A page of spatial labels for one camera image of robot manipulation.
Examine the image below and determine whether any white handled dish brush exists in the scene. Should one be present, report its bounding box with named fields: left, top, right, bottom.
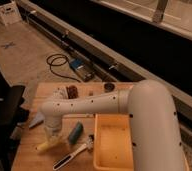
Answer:
left=53, top=135, right=94, bottom=171

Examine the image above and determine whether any blue grey power box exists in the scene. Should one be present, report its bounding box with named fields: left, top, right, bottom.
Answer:
left=69, top=59, right=94, bottom=82

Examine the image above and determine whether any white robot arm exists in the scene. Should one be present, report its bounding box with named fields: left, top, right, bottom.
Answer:
left=41, top=80, right=187, bottom=171

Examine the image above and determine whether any white storage crate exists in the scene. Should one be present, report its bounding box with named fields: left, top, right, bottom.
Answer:
left=0, top=0, right=22, bottom=26

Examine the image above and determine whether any yellow plastic bin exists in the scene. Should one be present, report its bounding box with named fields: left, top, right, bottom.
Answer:
left=94, top=113, right=190, bottom=171

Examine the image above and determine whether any black coiled cable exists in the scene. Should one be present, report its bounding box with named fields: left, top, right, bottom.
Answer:
left=45, top=53, right=82, bottom=83

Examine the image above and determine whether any blue green sponge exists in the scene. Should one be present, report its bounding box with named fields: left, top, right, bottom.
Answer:
left=68, top=122, right=83, bottom=145

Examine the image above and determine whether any yellow banana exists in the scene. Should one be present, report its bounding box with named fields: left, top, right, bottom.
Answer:
left=36, top=137, right=63, bottom=153

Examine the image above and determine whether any black chair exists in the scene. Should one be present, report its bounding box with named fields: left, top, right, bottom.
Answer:
left=0, top=71, right=29, bottom=171

